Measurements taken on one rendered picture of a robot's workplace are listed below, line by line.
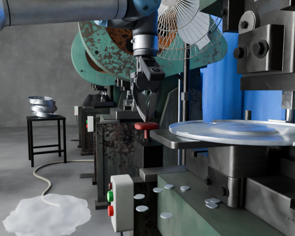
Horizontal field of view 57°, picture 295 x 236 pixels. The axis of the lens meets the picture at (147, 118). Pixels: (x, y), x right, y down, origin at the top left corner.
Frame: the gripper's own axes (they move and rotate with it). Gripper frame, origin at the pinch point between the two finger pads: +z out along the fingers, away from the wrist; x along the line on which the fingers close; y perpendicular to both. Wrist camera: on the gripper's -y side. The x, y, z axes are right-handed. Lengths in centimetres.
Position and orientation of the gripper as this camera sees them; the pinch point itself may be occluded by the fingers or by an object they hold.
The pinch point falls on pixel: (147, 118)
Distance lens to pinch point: 82.5
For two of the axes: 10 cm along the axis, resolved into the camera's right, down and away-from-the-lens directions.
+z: 0.0, 9.9, 1.0
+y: -2.7, -1.0, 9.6
